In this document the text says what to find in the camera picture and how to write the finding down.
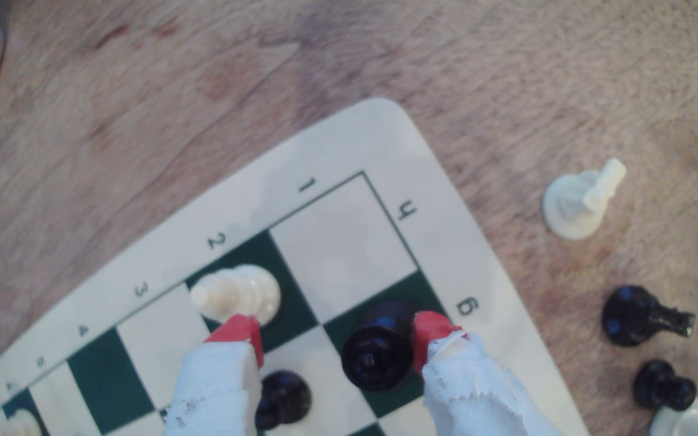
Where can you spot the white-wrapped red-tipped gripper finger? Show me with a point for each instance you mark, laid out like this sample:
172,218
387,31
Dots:
476,393
219,387

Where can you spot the black chess pawn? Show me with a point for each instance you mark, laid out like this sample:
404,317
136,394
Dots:
658,384
288,393

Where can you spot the white chess pawn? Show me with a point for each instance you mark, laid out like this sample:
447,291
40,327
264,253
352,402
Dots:
240,290

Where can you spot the black chess king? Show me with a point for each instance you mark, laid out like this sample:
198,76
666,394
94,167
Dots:
376,351

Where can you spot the white chess piece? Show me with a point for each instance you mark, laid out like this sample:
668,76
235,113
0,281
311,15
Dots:
573,206
682,424

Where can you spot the green and white chess mat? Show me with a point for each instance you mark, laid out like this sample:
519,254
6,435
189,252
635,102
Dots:
337,242

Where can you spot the white chess rook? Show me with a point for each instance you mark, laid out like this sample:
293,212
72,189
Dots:
19,424

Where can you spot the black chess piece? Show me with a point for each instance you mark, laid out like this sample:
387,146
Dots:
627,315

